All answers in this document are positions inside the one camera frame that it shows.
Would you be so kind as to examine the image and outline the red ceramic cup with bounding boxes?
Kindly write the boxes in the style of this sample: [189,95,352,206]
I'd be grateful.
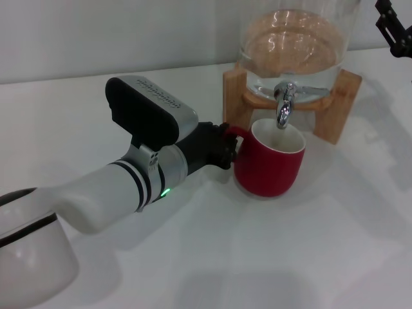
[223,118,306,198]

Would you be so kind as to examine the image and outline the wooden dispenser stand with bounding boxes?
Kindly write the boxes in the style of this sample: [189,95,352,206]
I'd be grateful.
[222,61,363,145]

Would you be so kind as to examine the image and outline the glass water dispenser jar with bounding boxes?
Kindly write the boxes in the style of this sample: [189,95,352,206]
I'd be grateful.
[238,0,360,106]

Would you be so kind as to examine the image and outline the chrome faucet with lever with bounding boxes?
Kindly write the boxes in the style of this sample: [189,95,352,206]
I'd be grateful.
[273,82,330,130]

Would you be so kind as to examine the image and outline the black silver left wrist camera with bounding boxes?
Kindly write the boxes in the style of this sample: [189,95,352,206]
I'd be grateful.
[105,75,200,153]

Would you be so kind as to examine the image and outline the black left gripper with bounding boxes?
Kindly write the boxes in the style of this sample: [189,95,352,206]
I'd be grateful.
[175,121,240,176]

